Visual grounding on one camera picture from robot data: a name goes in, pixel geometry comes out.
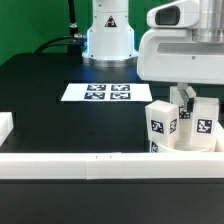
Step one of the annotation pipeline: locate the white sheet with tags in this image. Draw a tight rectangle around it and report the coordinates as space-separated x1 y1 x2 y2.
61 83 152 102

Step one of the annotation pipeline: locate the white front fence bar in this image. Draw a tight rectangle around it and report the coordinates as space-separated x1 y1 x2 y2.
0 152 224 180

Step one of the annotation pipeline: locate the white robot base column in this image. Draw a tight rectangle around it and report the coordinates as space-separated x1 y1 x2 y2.
82 0 138 68

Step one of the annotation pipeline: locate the black cable at base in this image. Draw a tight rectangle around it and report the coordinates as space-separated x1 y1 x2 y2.
34 33 88 54

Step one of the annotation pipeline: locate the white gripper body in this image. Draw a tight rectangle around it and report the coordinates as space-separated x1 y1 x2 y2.
137 29 224 85

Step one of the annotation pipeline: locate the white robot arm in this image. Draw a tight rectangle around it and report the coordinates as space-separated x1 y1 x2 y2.
137 0 224 101

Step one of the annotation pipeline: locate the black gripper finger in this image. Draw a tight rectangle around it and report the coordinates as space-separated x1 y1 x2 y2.
177 82 195 111

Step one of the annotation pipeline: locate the white right fence bar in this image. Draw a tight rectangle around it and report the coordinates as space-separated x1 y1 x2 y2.
215 124 224 152

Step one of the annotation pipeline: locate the white round stool seat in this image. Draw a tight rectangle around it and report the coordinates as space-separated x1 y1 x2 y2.
149 141 215 153

